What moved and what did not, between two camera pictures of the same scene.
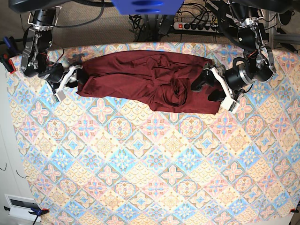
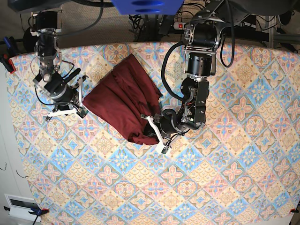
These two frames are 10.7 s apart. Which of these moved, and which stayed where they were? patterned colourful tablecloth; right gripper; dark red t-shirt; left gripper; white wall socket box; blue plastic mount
Moved: left gripper; right gripper; dark red t-shirt
Stayed: patterned colourful tablecloth; white wall socket box; blue plastic mount
